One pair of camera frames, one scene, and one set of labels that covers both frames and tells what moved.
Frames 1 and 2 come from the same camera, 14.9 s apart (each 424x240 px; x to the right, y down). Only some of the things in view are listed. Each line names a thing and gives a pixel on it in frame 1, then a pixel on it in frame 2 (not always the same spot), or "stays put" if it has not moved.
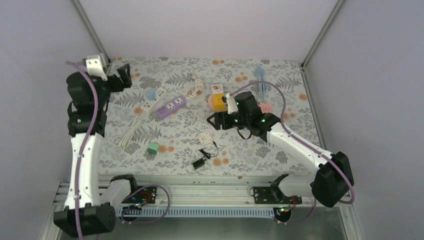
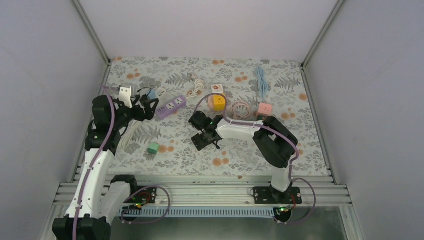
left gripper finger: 125,73 → 149,111
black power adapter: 200,162 → 144,100
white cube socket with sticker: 217,88 stays put
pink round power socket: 210,102 stays put
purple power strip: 176,104 stays put
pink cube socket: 266,107 stays put
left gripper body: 118,86 → 139,115
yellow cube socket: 218,105 stays put
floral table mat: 160,125 stays put
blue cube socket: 151,94 stays put
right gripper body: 229,124 → 203,143
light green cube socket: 153,147 stays put
